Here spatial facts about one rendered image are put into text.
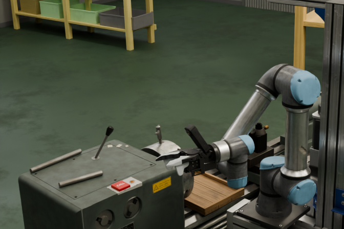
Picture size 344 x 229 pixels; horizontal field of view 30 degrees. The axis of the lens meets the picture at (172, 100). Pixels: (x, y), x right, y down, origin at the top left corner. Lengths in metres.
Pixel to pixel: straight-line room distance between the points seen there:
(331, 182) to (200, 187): 1.01
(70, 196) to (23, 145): 3.80
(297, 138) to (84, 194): 0.91
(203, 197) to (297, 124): 1.12
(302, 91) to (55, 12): 8.45
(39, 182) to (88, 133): 3.75
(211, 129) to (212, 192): 3.12
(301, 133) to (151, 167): 0.78
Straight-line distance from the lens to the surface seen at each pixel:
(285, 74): 2.40
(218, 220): 3.41
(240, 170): 2.35
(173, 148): 3.15
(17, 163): 6.13
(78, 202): 2.68
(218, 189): 3.49
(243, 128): 2.45
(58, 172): 2.94
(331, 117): 2.59
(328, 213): 2.78
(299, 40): 7.04
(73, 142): 6.43
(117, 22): 9.61
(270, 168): 2.61
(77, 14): 10.23
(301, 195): 2.53
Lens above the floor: 2.53
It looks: 20 degrees down
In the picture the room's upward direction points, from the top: 2 degrees counter-clockwise
